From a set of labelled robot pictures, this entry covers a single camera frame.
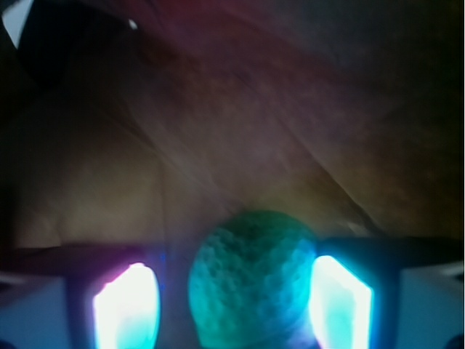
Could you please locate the green textured ball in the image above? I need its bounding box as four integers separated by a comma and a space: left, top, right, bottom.
188, 211, 317, 348

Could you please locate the brown paper bag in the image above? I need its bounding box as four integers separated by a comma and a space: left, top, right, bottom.
1, 1, 464, 249

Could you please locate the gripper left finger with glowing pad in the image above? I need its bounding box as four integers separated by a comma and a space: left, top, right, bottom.
1, 245, 161, 348

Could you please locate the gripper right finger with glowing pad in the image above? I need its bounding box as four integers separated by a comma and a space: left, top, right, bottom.
309, 237, 464, 348

